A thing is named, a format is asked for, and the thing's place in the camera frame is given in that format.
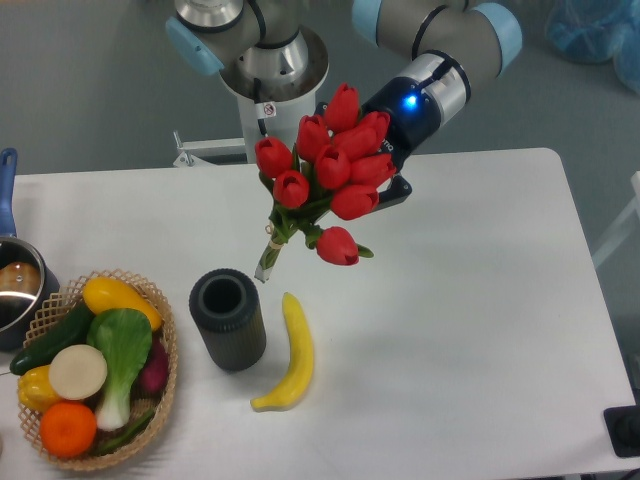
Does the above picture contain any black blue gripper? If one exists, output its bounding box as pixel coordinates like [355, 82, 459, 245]
[314, 76, 442, 210]

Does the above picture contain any red tulip bouquet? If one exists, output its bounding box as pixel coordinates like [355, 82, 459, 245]
[254, 83, 397, 282]

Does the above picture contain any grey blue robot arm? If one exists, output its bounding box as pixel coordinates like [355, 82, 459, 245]
[165, 1, 522, 167]

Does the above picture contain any dark grey ribbed vase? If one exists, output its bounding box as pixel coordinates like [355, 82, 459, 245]
[189, 268, 266, 372]

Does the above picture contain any yellow banana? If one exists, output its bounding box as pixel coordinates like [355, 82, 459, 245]
[250, 292, 315, 412]

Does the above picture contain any blue plastic bag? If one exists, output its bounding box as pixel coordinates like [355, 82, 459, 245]
[545, 1, 639, 93]

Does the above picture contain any yellow squash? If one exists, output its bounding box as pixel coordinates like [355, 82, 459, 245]
[82, 277, 163, 331]

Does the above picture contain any green bok choy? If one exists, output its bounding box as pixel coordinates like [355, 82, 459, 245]
[87, 308, 152, 431]

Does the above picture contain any purple sweet potato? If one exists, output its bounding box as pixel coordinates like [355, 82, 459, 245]
[138, 337, 169, 395]

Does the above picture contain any woven wicker basket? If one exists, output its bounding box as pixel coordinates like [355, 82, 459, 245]
[18, 269, 178, 472]

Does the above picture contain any dark green cucumber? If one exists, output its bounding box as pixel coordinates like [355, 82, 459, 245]
[9, 302, 95, 376]

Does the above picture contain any round cream slice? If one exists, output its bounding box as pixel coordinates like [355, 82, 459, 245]
[48, 344, 107, 400]

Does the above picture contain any black device at edge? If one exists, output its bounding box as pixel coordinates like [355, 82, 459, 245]
[603, 405, 639, 458]

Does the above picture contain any green chili pepper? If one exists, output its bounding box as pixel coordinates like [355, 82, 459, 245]
[92, 409, 155, 456]

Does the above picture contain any yellow bell pepper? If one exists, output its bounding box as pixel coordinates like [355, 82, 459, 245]
[18, 365, 62, 413]

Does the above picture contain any orange fruit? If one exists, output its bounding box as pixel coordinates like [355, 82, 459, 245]
[39, 402, 97, 458]

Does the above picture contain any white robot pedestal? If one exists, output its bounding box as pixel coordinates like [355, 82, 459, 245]
[172, 24, 331, 168]

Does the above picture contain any white frame at right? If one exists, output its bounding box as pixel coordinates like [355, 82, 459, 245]
[591, 171, 639, 269]

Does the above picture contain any blue handled saucepan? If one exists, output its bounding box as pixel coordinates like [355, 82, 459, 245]
[1, 148, 59, 352]

